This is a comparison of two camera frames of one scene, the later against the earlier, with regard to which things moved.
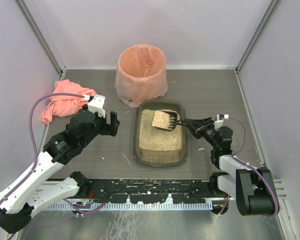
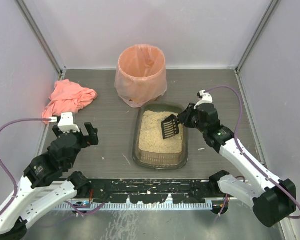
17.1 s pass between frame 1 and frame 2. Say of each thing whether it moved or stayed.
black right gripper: moved
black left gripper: moved
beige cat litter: stayed
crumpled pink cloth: stayed
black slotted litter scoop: moved
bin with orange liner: stayed
